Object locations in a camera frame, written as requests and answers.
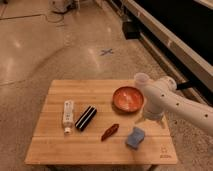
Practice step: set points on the white ceramic cup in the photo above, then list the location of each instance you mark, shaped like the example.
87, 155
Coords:
140, 79

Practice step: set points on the long white rail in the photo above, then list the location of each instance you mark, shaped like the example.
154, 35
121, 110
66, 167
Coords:
197, 65

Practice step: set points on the black box on floor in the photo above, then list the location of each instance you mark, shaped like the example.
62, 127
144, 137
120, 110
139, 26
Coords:
130, 30

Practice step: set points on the white remote controller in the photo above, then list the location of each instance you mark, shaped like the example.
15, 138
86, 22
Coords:
68, 116

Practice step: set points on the wooden table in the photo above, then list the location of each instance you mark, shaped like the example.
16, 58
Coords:
51, 146

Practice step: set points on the blue sponge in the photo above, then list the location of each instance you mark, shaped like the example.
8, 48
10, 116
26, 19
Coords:
135, 138

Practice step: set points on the white machine base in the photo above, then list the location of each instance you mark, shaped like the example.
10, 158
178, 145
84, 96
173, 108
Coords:
61, 6

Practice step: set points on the orange bowl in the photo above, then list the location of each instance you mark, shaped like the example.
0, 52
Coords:
128, 99

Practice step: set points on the red pepper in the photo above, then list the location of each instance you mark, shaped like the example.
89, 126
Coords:
110, 131

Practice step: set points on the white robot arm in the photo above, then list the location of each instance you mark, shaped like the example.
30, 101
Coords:
160, 96

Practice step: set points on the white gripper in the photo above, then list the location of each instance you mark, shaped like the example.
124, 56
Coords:
152, 114

